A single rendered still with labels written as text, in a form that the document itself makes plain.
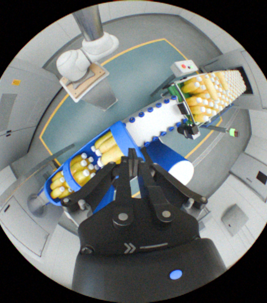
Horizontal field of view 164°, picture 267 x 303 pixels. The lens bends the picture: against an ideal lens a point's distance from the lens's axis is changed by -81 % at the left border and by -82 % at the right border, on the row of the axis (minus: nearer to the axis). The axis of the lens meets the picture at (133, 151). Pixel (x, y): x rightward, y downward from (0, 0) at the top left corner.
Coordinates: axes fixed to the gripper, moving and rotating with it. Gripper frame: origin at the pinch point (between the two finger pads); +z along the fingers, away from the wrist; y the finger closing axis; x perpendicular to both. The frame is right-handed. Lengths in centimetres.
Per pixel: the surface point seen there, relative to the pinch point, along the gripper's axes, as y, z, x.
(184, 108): 37, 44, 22
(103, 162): -12.4, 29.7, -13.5
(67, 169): -36.0, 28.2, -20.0
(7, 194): -98, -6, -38
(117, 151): -5.1, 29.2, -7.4
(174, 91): 36, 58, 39
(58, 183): -55, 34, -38
